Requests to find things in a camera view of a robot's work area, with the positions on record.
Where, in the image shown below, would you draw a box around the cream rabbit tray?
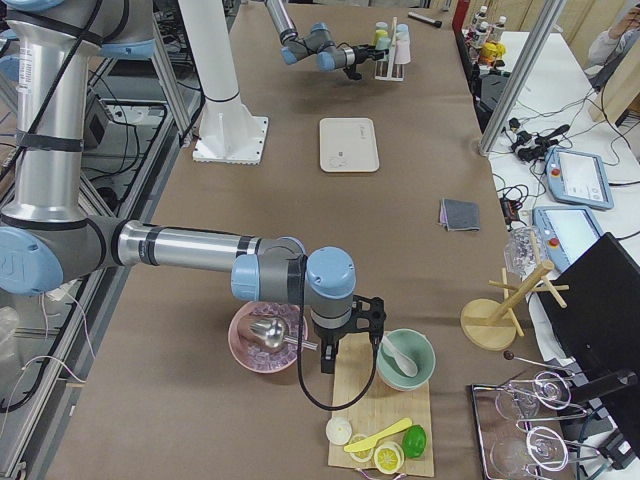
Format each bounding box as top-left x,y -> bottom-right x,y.
319,118 -> 380,173

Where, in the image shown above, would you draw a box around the white toy bun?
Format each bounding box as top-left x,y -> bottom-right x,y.
325,416 -> 353,446

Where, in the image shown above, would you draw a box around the black monitor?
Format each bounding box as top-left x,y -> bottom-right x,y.
539,232 -> 639,453

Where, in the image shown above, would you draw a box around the yellow cup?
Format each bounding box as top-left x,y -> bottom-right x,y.
373,29 -> 388,44

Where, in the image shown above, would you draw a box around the stacked lemon slices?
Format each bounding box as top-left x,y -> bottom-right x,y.
373,441 -> 404,475

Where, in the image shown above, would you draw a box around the metal ice scoop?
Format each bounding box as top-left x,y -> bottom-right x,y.
249,317 -> 318,351

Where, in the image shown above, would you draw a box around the teach pendant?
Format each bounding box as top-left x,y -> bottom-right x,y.
545,147 -> 614,210
533,205 -> 604,273

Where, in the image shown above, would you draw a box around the pink bowl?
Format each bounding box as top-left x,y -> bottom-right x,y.
228,301 -> 299,374

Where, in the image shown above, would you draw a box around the green bowl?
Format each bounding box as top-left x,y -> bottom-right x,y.
376,328 -> 436,391

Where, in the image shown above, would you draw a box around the white wire cup rack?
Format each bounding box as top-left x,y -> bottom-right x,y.
374,17 -> 408,82

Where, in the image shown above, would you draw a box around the green cup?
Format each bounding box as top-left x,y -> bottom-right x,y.
375,37 -> 391,51

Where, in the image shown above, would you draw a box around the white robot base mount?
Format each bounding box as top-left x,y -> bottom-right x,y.
179,0 -> 269,165

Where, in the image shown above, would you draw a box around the black glass rack tray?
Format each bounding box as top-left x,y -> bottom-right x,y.
467,357 -> 640,480

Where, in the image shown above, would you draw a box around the single lemon slice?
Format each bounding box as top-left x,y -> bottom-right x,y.
348,433 -> 373,463

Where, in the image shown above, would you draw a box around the clear plastic cup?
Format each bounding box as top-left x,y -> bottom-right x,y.
504,226 -> 539,277

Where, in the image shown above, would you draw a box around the black marker pen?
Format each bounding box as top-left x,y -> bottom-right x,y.
408,11 -> 442,28

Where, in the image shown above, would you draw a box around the yellow plastic knife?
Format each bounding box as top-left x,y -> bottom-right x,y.
343,417 -> 413,453

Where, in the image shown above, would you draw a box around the cream white cup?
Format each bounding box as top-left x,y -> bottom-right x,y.
396,31 -> 410,43

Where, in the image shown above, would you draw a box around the green lime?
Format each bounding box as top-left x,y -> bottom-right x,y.
401,425 -> 427,459

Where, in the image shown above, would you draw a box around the upper teach pendant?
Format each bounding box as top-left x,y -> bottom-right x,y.
545,147 -> 614,210

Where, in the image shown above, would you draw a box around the purple cloth underneath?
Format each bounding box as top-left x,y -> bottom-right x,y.
439,199 -> 446,226

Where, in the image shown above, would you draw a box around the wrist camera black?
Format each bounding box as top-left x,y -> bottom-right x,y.
346,295 -> 386,350
343,64 -> 362,81

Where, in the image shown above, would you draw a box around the lower teach pendant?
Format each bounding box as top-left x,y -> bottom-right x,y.
533,205 -> 604,273

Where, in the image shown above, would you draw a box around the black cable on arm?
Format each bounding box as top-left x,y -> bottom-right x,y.
294,254 -> 381,412

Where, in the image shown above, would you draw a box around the white plastic spoon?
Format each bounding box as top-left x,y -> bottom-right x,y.
382,336 -> 418,378

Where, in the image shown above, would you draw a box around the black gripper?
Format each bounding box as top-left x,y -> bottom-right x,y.
349,45 -> 389,64
313,324 -> 348,374

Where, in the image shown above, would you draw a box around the pink cup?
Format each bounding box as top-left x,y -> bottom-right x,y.
394,40 -> 411,65

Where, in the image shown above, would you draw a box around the aluminium frame post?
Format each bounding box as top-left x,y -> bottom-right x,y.
478,0 -> 567,157

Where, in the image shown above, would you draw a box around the bamboo cutting board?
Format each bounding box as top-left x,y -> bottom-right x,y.
332,329 -> 435,477

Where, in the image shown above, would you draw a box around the grey folded cloth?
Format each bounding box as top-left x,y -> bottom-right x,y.
443,198 -> 480,231

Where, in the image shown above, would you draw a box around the wooden mug tree stand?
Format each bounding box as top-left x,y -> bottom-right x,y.
460,232 -> 569,351

